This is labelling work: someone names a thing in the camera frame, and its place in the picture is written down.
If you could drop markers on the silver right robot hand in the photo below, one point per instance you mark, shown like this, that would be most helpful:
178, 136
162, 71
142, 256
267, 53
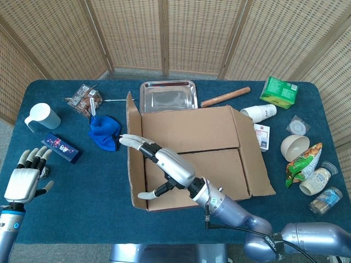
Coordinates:
178, 170

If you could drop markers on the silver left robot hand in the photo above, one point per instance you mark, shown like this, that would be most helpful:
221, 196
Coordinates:
22, 186

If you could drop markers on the cardboard box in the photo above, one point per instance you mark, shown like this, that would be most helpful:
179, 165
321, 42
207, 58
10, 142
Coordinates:
192, 128

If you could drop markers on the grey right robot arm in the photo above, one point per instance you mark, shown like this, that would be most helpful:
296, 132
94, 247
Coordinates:
233, 213

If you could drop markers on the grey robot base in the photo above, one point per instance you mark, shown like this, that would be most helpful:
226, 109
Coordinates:
167, 253

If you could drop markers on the dark blue printed box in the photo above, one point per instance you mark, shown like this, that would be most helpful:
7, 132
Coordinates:
61, 148

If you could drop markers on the teal table cloth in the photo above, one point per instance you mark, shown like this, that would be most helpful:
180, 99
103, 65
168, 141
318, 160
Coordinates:
82, 205

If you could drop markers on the white plastic mug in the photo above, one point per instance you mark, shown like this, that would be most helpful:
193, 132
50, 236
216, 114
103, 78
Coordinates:
45, 117

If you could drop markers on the stainless steel tray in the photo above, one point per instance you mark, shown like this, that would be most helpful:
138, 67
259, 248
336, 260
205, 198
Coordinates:
168, 97

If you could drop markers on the blue cloth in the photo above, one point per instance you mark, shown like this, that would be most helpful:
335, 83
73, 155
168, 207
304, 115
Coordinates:
104, 134

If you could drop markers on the wooden rolling pin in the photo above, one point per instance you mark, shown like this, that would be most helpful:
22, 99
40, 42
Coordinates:
227, 96

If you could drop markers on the small white red box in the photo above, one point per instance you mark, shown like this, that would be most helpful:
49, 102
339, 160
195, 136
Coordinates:
263, 137

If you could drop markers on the white paper cup stack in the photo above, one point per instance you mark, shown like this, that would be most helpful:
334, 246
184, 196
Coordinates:
260, 112

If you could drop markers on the clear snack box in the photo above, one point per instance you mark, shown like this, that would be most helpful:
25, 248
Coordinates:
83, 100

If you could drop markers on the beige bowl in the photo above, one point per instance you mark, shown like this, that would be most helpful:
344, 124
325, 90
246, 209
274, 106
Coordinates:
294, 146

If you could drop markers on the green orange snack bag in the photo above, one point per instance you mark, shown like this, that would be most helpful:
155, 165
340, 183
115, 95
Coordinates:
301, 164

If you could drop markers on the round clear plastic packet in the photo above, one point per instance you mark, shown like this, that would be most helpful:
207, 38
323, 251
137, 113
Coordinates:
297, 126

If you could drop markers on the white plastic jar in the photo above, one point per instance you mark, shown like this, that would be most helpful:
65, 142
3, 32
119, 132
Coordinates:
315, 180

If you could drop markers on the clear plastic lid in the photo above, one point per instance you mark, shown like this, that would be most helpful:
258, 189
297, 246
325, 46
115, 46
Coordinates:
329, 167

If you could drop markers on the clear jar blue label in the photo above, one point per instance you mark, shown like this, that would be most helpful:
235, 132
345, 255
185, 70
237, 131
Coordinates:
327, 200

